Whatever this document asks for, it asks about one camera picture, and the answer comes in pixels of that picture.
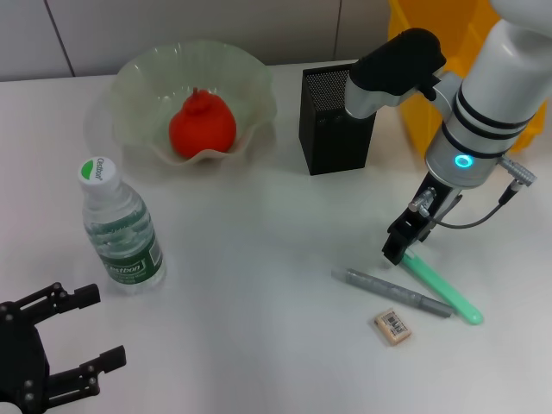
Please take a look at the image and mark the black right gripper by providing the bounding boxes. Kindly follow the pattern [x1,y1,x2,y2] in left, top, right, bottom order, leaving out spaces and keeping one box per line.
[381,173,466,266]

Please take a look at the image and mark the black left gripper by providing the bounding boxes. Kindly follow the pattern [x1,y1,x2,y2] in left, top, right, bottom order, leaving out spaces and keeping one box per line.
[0,281,128,414]

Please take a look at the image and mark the mint green pen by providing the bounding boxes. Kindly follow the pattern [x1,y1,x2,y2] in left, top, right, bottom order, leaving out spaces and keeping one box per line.
[399,251,485,327]

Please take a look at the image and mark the beige eraser with barcode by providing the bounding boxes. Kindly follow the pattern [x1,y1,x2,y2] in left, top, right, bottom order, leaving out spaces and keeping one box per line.
[371,306,414,347]

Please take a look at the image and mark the clear water bottle green label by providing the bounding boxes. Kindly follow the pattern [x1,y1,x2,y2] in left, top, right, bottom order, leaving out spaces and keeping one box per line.
[77,155,167,297]

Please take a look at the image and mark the red-orange knobbed orange fruit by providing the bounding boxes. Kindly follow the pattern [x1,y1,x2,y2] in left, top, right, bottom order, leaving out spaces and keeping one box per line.
[167,87,238,160]

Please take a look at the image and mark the grey glitter pen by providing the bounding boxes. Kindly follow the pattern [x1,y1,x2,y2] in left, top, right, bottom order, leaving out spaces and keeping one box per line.
[330,267,455,321]

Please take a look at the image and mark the black mesh pen holder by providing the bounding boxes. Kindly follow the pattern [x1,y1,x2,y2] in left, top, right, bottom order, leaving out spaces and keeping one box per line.
[298,64,377,176]

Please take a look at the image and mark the yellow plastic storage bin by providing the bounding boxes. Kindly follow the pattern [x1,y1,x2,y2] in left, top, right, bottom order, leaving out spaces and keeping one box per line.
[387,0,549,154]

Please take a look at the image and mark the translucent green wavy glass bowl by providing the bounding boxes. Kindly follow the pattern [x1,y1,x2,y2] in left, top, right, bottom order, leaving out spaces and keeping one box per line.
[110,41,278,167]

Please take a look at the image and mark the grey right arm cable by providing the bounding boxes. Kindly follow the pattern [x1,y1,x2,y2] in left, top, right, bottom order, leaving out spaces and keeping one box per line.
[433,157,538,230]

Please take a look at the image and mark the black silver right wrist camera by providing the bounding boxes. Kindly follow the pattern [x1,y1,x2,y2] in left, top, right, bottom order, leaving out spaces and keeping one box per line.
[343,28,458,120]

